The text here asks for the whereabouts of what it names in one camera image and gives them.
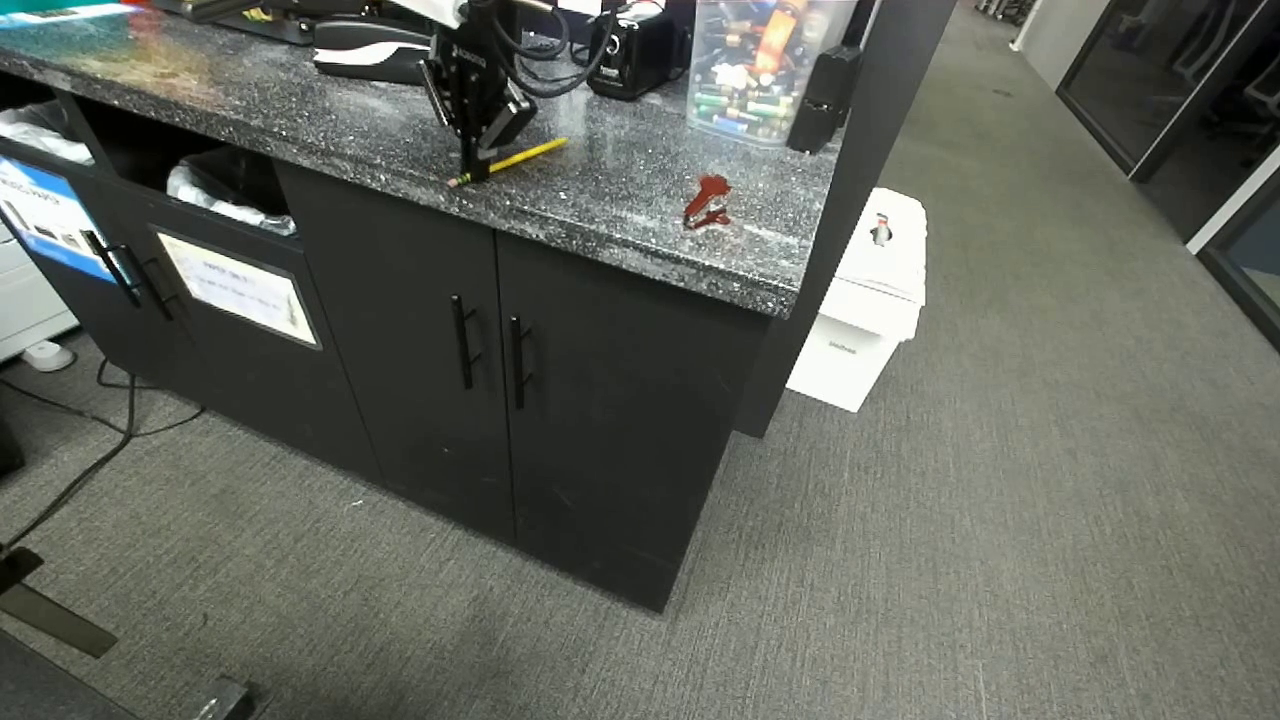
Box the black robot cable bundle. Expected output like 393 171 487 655
484 0 634 103

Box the white paper label sign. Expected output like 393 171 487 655
155 230 324 353

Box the black cabinet with granite top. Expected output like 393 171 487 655
0 0 959 620

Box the black flat tray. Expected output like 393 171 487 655
155 0 436 53

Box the metal stand foot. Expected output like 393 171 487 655
179 677 262 720

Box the white trash bag liner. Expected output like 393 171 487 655
163 147 306 242
0 99 101 171

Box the yellow pen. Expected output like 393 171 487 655
443 133 573 190

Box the clear box with colourful contents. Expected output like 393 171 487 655
685 0 860 144

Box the blue and white label sign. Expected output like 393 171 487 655
0 153 125 289

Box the black pull handle on bin door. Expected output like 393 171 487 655
83 228 147 310

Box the black upright handheld device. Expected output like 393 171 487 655
783 43 863 160

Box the black and white stapler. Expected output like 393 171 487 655
307 36 440 86

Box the red staple remover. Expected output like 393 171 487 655
681 171 741 236

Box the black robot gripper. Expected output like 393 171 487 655
421 0 543 178

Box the black floor cable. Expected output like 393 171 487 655
0 353 212 550

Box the white appliance by cabinet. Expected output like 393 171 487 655
0 215 83 377

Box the white step bin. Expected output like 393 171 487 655
783 183 932 420

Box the black cabinet door handle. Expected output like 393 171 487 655
447 293 484 397
506 310 539 414

